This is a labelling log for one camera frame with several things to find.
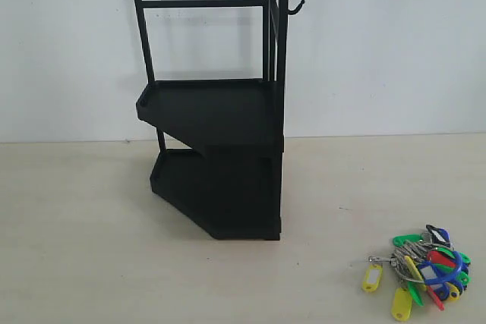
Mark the black two-tier shelf rack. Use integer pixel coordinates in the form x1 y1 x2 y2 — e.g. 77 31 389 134
134 0 297 241

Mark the colourful key tag bunch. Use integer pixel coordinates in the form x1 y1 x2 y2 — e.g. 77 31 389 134
348 221 474 323

